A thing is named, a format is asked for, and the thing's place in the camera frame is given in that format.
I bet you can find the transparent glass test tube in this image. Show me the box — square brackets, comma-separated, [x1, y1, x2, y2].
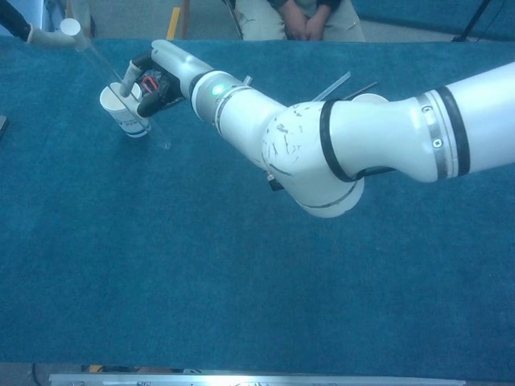
[74, 34, 173, 150]

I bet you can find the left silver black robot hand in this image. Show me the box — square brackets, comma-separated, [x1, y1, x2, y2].
[0, 3, 78, 48]

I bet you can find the aluminium frame rail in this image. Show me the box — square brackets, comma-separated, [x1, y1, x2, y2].
[48, 373, 467, 386]

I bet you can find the seated person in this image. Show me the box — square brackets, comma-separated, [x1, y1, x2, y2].
[235, 0, 369, 43]

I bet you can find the thin dark metal rod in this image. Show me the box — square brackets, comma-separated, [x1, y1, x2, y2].
[348, 81, 378, 99]

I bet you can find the orange red plastic clip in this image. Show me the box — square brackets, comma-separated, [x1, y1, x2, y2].
[141, 72, 162, 96]

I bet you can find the brown cardboard box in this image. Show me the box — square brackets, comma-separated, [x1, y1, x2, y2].
[64, 0, 97, 39]

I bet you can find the white paper cup blue print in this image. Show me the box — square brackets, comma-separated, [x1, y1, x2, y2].
[352, 92, 389, 105]
[99, 82, 152, 139]

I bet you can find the teal felt table cloth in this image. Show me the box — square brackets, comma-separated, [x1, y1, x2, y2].
[0, 35, 515, 381]

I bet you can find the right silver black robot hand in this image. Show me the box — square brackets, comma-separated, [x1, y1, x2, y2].
[119, 39, 214, 118]

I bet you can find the silver metal cabinet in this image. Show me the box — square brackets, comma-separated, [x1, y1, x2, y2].
[0, 0, 65, 39]

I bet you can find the black tripod leg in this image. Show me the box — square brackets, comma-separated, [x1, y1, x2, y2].
[451, 0, 492, 43]

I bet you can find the small white stopper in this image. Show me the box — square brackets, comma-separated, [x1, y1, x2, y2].
[59, 18, 89, 51]

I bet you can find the wooden post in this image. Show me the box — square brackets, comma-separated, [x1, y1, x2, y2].
[180, 0, 191, 40]

